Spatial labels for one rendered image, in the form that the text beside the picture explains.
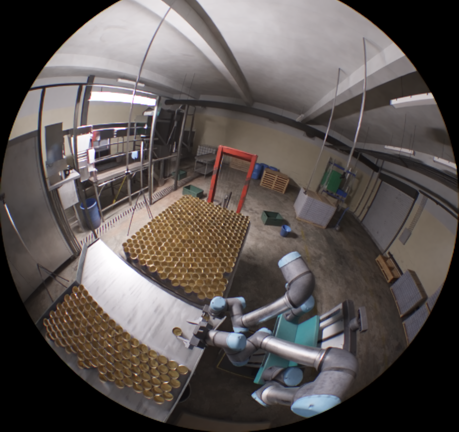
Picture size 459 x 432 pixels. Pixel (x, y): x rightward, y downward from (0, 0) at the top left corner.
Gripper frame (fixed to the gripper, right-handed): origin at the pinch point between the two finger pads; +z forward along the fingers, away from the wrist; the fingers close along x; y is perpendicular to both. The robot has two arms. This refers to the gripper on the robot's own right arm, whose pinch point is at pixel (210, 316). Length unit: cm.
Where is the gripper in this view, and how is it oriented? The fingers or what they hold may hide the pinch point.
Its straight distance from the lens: 108.3
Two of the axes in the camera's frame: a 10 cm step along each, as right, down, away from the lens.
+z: -2.3, 8.6, 4.6
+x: 9.3, 3.3, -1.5
